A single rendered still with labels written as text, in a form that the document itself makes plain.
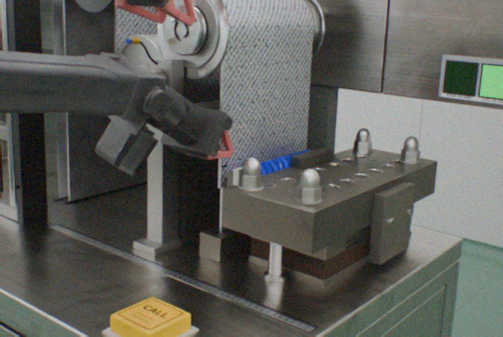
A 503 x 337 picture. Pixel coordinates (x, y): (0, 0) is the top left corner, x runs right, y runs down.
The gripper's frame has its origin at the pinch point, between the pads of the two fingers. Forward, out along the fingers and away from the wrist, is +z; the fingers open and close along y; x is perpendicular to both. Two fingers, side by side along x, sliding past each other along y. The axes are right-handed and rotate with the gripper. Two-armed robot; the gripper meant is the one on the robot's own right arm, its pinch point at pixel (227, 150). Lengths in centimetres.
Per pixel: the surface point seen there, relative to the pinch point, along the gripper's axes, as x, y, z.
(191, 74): 8.7, -5.8, -7.7
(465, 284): 21, -34, 242
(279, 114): 10.4, 0.2, 8.9
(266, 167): 0.5, 3.1, 7.0
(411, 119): 101, -90, 247
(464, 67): 27.1, 24.5, 19.0
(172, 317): -24.8, 12.6, -13.2
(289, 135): 8.4, 0.2, 13.8
